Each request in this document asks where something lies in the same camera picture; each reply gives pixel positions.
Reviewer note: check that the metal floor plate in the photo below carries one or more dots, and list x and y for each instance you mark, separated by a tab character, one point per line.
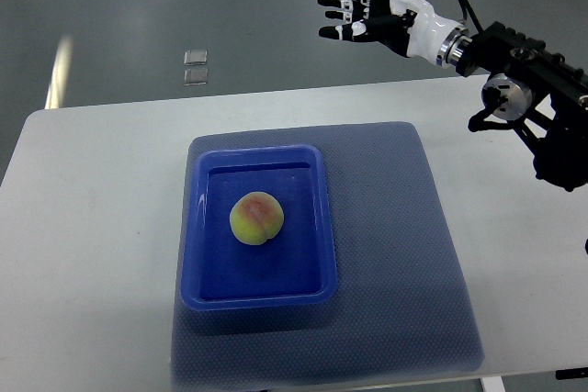
195	57
196	76

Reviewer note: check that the white table leg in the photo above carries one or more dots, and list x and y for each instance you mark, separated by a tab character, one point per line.
492	384

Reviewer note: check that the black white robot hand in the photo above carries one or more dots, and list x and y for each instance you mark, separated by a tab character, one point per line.
409	28

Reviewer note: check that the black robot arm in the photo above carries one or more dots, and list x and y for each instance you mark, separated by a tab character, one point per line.
530	91

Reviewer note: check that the lower metal floor plate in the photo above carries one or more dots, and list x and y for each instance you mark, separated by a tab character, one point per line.
196	76

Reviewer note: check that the upper metal floor plate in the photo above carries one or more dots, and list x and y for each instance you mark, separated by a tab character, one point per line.
195	57

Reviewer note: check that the blue plastic tray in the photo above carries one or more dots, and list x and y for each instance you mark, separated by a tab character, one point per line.
297	267

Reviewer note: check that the yellow red peach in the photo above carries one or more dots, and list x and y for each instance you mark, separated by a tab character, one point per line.
256	218

